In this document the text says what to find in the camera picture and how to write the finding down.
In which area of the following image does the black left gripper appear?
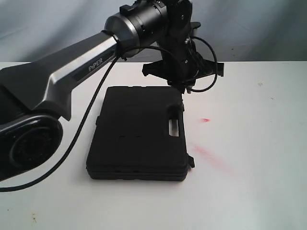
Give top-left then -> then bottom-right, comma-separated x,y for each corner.
142,22 -> 224,94

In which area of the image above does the black plastic tool case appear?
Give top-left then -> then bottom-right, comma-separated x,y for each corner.
86,86 -> 195,181

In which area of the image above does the white backdrop cloth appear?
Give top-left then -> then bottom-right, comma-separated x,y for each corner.
0,0 -> 307,62

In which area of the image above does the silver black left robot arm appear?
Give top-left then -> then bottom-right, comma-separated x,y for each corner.
0,0 -> 224,180

